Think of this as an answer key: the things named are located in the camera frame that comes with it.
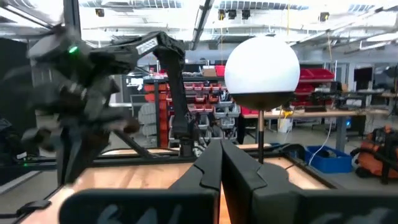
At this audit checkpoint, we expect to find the red storage bin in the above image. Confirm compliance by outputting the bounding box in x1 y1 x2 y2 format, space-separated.
307 68 335 81

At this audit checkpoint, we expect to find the white cable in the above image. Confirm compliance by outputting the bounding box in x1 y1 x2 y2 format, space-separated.
307 119 334 166

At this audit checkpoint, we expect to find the white globe lamp black base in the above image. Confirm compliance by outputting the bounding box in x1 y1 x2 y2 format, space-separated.
224 36 301 165

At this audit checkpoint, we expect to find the blue storage bin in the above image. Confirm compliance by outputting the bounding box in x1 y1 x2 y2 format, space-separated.
304 145 353 174

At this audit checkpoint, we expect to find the wooden workbench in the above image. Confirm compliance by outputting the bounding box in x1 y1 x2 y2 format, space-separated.
242 108 390 153

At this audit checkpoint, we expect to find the black corner clamp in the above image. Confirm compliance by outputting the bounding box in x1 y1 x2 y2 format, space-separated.
269 142 306 161

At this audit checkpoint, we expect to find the black partition panel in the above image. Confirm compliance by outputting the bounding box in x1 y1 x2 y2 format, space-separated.
0 37 30 134

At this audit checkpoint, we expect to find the orange and black vacuum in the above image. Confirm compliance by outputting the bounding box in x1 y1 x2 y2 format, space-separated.
350 126 398 185

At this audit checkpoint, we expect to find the black table edge clamp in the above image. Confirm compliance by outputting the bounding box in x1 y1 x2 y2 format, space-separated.
0 200 52 218

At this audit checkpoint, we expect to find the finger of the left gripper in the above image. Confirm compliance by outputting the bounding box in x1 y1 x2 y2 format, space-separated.
82 127 108 175
57 127 83 184

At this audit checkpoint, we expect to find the black metal frame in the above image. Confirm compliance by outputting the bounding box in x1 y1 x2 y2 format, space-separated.
0 0 346 218

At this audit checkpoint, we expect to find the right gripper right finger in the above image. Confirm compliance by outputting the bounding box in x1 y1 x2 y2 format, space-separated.
221 139 398 224

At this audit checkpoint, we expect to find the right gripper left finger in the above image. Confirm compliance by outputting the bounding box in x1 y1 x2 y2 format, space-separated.
58 139 223 224

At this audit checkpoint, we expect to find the yellow cord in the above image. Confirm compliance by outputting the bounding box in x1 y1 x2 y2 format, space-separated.
278 105 293 131

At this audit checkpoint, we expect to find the parts bin shelf rack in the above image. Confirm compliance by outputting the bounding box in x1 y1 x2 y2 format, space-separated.
142 65 244 149

